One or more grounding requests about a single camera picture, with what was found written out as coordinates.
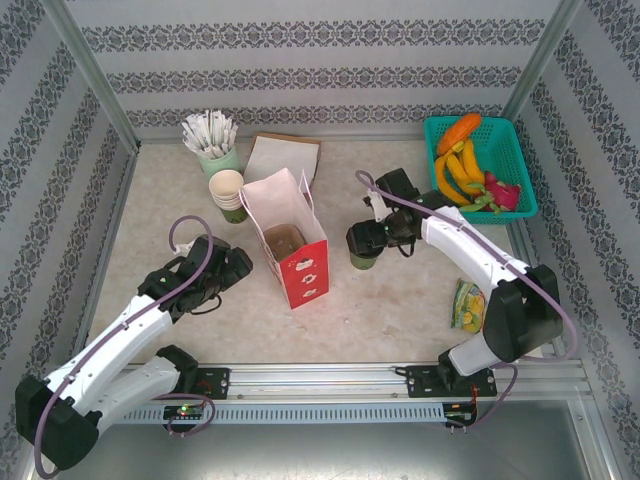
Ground paper coffee cup green sleeve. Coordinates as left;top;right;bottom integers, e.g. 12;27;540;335
348;247;380;272

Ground brown fuzzy plush item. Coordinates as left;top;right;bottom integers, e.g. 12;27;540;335
263;224;307;262

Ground white red printed paper bag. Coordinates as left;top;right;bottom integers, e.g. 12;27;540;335
238;167;330;312

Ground yellow toy banana bunch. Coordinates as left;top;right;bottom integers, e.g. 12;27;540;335
433;138;487;207

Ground stacked paper cups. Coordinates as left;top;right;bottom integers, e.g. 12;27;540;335
208;168;250;225

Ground yellow green candy bag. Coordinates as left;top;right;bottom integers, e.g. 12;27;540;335
450;278;488;334

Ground green straw holder cup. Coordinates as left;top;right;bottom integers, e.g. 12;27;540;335
197;144;241;182

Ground pink toy dragon fruit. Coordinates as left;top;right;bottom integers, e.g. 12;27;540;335
458;170;522;216

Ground white napkin stack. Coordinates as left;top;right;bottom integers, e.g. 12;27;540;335
244;135;319;184

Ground teal plastic basket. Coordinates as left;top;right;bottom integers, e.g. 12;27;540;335
423;114;539;227

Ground small circuit board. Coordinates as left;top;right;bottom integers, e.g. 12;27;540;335
163;403;207;420
443;399;479;427

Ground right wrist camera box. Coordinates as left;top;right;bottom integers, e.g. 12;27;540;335
363;185;390;222

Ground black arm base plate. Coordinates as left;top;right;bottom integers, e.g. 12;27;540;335
403;364;499;400
197;367;232;401

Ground slotted metal cable duct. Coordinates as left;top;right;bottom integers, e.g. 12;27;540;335
122;403;446;426

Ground aluminium frame post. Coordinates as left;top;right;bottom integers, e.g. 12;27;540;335
501;0;586;121
39;0;142;151

